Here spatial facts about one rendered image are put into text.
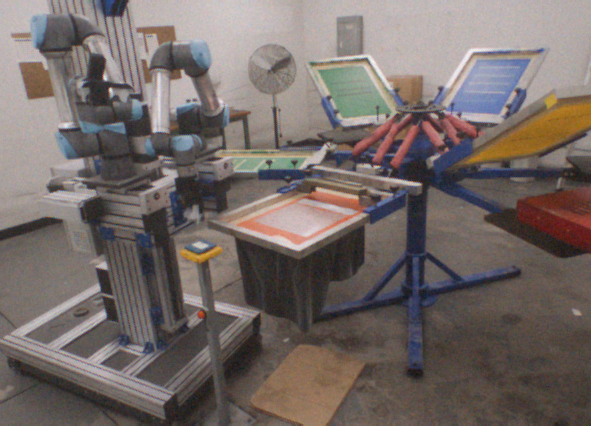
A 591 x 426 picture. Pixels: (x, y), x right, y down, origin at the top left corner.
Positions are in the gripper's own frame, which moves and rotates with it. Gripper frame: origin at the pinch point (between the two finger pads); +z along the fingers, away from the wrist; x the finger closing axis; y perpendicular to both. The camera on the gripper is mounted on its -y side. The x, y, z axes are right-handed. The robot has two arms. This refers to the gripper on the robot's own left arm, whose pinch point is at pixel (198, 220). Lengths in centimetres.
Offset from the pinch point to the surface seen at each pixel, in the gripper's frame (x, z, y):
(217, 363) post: 1, 71, 1
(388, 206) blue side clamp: 41, 10, -80
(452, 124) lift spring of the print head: 30, -15, -163
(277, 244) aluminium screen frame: 28.4, 9.9, -17.2
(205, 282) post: 1.2, 28.1, 1.5
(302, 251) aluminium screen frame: 40.4, 10.6, -19.1
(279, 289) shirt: 17, 39, -27
